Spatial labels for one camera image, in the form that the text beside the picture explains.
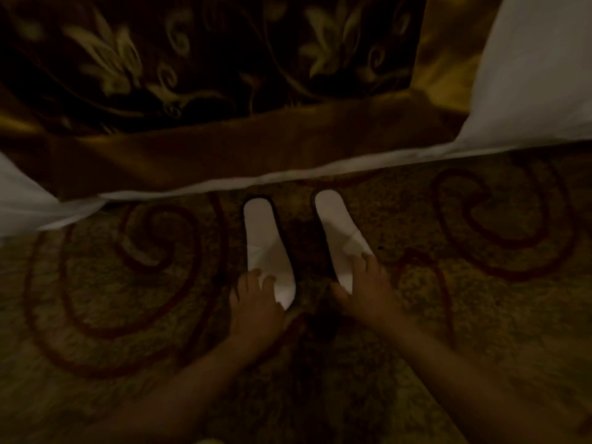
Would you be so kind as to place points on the person's left forearm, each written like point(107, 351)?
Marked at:
point(185, 393)

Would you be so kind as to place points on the person's right hand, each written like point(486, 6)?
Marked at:
point(372, 295)

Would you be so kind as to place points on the person's right thumb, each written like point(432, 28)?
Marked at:
point(341, 293)

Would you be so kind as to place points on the person's left hand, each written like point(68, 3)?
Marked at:
point(254, 314)

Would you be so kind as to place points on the brown floral bed runner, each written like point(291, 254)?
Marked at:
point(222, 134)

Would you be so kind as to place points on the person's left fingers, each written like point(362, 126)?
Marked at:
point(255, 281)

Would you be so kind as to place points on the white slipper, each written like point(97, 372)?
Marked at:
point(340, 231)
point(268, 245)

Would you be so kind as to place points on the person's right forearm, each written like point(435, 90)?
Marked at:
point(467, 383)

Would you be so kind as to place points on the white bed sheet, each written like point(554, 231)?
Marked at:
point(532, 87)

